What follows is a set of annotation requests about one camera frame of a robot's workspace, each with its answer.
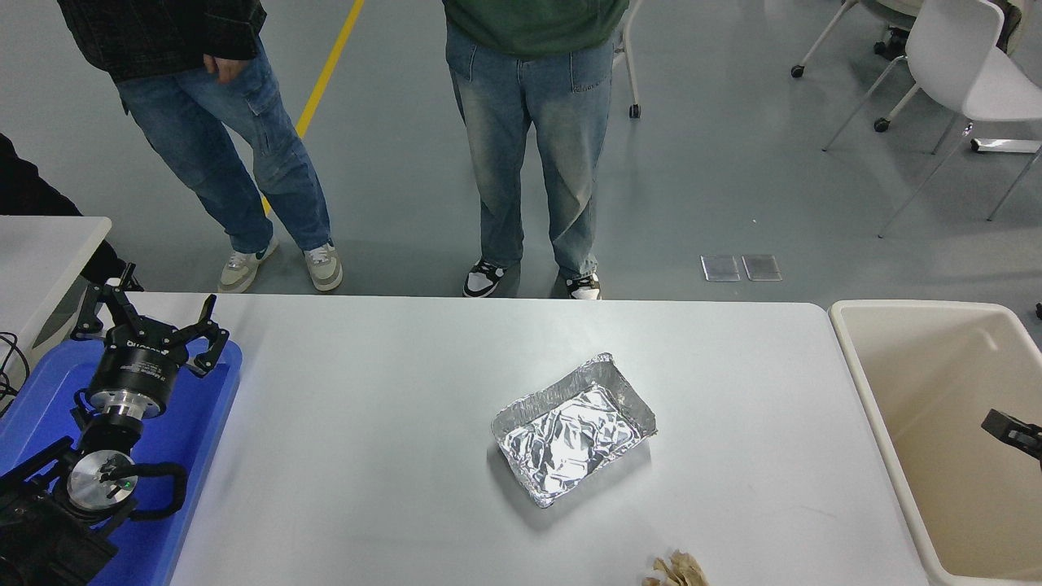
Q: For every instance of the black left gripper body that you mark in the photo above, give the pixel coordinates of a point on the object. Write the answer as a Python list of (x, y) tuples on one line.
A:
[(138, 370)]

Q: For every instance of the silver foil tray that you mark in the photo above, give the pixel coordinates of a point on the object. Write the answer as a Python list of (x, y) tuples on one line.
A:
[(570, 439)]

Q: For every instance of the person's left hand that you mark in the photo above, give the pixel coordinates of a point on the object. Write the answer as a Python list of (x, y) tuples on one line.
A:
[(224, 68)]

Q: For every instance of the large pale plastic bin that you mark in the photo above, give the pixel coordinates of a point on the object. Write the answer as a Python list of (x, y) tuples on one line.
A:
[(936, 391)]

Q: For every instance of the white side table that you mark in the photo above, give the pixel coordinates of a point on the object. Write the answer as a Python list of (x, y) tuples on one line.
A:
[(41, 252)]

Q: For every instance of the blue plastic tray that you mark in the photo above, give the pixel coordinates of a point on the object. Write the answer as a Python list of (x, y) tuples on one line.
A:
[(187, 456)]

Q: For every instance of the person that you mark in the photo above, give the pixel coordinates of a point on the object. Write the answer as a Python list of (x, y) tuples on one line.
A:
[(521, 122), (187, 122), (24, 191)]

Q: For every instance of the white furniture base bar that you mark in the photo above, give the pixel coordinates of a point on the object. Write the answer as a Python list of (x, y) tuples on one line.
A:
[(1005, 146)]

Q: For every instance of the silver floor cover plate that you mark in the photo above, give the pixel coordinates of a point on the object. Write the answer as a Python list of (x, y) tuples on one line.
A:
[(720, 268), (761, 267)]

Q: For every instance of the crumpled tan paper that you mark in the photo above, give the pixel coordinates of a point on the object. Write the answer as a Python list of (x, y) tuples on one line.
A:
[(680, 570)]

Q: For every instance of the white plastic chair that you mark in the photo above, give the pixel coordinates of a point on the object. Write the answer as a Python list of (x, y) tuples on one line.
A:
[(952, 49)]

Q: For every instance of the grey chair with casters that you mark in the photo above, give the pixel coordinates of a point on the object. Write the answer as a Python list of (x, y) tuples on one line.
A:
[(891, 10), (628, 65)]

